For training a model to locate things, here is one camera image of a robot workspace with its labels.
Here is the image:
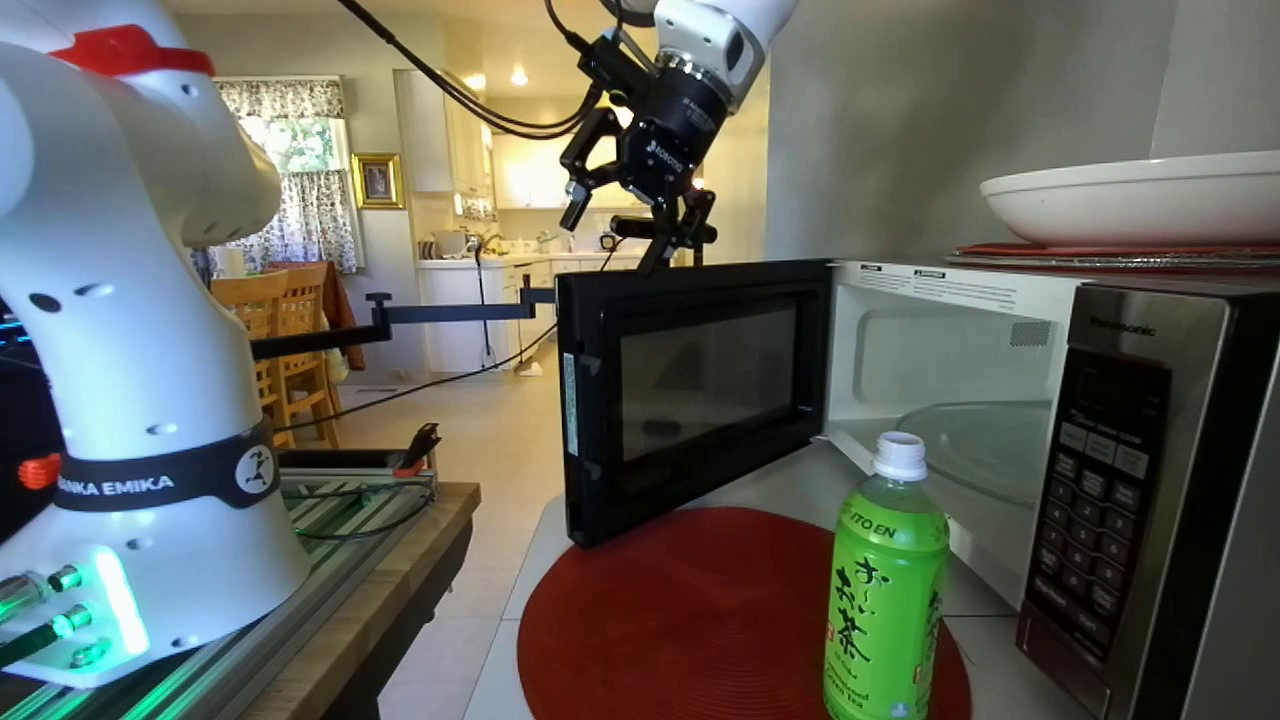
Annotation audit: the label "wooden chair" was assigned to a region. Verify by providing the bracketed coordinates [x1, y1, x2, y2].
[190, 260, 359, 454]

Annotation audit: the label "black stereo camera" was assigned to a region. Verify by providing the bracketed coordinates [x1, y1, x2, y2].
[598, 214, 719, 252]

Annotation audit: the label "black clamp red tip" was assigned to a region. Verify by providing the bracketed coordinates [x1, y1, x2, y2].
[389, 421, 443, 484]

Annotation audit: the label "stainless steel microwave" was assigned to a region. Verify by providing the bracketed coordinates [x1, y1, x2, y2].
[820, 252, 1280, 720]

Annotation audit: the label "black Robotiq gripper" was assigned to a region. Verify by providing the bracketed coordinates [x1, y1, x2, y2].
[555, 64, 731, 271]

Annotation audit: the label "gold framed picture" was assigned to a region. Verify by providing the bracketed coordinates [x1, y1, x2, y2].
[354, 150, 404, 217]

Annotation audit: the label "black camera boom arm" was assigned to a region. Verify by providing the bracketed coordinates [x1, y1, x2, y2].
[248, 280, 562, 365]

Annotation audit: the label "thin black camera cable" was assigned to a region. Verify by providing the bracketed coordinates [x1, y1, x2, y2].
[282, 322, 562, 433]

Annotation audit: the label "white kitchen counter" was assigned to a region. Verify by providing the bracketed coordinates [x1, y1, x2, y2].
[413, 244, 566, 379]

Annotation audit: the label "red round placemat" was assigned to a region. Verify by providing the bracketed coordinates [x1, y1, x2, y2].
[518, 502, 977, 720]

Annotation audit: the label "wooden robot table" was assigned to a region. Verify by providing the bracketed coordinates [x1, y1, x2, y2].
[0, 444, 484, 720]

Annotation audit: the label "white wall cabinets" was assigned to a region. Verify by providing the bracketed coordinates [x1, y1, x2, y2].
[490, 129, 581, 217]

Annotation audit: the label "tall white kitchen cabinet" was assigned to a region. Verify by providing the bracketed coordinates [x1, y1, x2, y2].
[392, 69, 501, 223]

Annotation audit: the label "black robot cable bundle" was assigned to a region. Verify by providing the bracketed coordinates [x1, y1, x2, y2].
[335, 0, 631, 145]

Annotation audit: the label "white shallow bowl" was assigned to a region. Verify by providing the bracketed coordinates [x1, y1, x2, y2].
[977, 150, 1280, 250]

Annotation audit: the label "green tea bottle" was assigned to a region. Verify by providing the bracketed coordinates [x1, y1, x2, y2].
[820, 427, 954, 720]

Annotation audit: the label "patterned window curtain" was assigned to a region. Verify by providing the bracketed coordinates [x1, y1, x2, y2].
[171, 75, 367, 280]

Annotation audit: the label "black box beside robot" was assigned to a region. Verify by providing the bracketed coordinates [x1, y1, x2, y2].
[0, 334, 67, 541]

